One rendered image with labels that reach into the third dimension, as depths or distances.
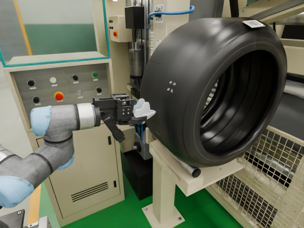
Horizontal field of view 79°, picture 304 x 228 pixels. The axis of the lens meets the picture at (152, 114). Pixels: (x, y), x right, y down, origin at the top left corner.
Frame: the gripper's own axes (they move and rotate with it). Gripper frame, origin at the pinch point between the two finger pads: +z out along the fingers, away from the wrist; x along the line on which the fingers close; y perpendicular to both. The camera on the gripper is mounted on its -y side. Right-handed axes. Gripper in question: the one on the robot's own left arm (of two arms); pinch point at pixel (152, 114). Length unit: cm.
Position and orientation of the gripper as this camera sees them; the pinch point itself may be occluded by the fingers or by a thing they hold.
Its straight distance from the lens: 64.7
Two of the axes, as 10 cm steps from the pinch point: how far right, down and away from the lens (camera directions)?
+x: -4.7, -3.8, 8.0
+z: 8.8, -1.1, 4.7
